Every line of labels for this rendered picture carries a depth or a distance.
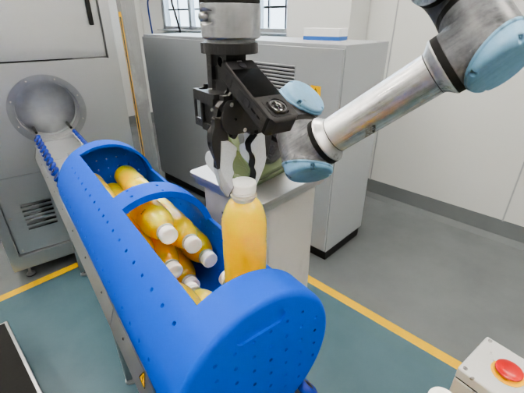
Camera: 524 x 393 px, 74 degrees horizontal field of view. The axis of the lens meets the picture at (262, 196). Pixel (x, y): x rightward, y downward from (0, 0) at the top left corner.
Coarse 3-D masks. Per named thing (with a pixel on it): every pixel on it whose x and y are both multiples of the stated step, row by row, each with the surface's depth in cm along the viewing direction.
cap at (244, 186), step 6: (234, 180) 52; (240, 180) 52; (246, 180) 52; (252, 180) 52; (234, 186) 51; (240, 186) 50; (246, 186) 50; (252, 186) 51; (234, 192) 51; (240, 192) 51; (246, 192) 51; (252, 192) 51
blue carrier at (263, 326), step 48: (96, 144) 105; (96, 192) 82; (144, 192) 76; (96, 240) 73; (144, 240) 62; (144, 288) 56; (240, 288) 49; (288, 288) 50; (144, 336) 52; (192, 336) 46; (240, 336) 47; (288, 336) 53; (192, 384) 44; (240, 384) 50; (288, 384) 59
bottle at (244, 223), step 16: (256, 192) 53; (240, 208) 51; (256, 208) 52; (224, 224) 53; (240, 224) 52; (256, 224) 52; (224, 240) 55; (240, 240) 53; (256, 240) 53; (224, 256) 57; (240, 256) 54; (256, 256) 55; (240, 272) 56
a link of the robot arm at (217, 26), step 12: (204, 12) 41; (216, 12) 40; (228, 12) 40; (240, 12) 40; (252, 12) 41; (204, 24) 42; (216, 24) 41; (228, 24) 40; (240, 24) 41; (252, 24) 42; (204, 36) 42; (216, 36) 41; (228, 36) 41; (240, 36) 41; (252, 36) 42
